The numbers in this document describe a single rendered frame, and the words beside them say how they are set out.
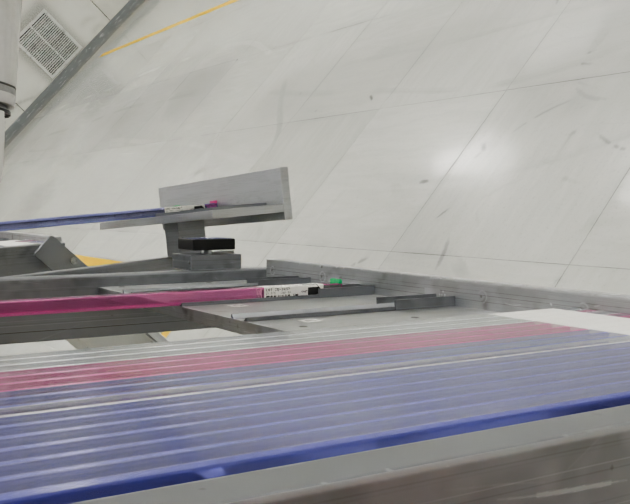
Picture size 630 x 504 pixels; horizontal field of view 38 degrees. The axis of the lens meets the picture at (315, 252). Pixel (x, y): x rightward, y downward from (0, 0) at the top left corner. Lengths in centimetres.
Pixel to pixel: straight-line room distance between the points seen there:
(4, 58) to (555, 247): 120
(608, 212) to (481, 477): 172
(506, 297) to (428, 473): 45
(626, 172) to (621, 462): 175
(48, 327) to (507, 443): 68
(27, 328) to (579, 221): 136
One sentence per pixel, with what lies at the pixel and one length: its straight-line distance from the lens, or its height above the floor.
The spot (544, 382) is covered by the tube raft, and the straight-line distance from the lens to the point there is 37.
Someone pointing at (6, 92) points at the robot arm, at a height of 102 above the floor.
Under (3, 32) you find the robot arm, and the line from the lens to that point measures 125.
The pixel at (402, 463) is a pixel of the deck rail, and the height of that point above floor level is 98.
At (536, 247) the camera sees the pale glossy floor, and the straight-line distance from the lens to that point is 201.
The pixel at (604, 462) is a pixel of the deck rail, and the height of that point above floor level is 91.
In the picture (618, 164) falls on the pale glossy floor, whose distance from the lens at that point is 208.
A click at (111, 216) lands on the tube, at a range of 118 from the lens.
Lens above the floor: 113
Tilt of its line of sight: 26 degrees down
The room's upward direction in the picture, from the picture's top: 44 degrees counter-clockwise
